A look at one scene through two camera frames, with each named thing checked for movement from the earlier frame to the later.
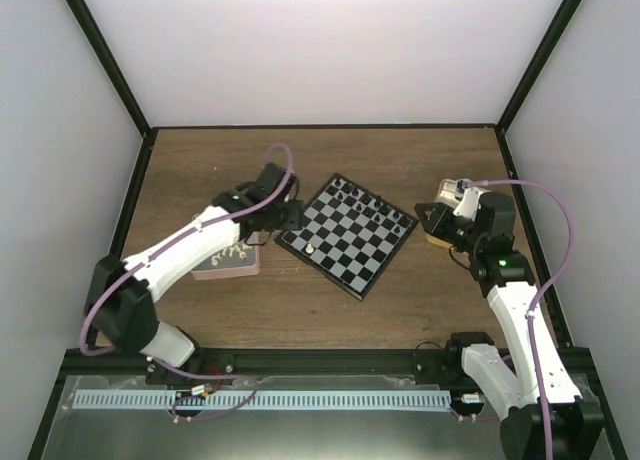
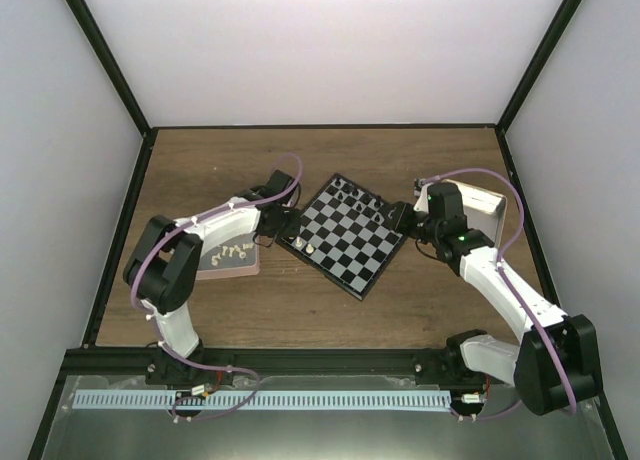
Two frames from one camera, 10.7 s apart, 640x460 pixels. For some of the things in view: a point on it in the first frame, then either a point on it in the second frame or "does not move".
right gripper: [437, 223] → [401, 222]
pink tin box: [239, 260] does not move
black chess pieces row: [369, 205] does not move
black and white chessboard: [349, 235] does not move
